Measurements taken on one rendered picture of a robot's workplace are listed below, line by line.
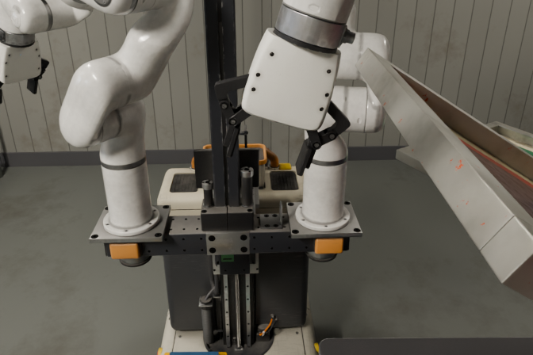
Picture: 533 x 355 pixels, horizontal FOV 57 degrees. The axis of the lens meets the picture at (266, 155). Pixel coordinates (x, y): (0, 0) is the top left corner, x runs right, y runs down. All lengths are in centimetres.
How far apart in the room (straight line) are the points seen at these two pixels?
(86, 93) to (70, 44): 300
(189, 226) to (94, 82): 43
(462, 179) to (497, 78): 378
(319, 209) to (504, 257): 74
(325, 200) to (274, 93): 55
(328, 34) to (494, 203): 24
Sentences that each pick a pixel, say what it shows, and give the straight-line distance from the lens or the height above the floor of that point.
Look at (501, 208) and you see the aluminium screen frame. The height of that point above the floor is 156.
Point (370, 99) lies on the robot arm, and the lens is 100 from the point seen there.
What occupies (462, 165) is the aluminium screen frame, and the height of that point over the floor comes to 155.
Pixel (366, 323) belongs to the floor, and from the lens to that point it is 255.
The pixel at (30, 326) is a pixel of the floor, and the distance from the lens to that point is 274.
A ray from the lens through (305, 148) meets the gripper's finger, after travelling 60.
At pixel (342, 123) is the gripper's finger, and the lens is 60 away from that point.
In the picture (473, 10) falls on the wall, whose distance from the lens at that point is 401.
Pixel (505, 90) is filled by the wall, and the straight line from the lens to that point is 430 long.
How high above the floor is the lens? 175
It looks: 25 degrees down
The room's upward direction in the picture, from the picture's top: straight up
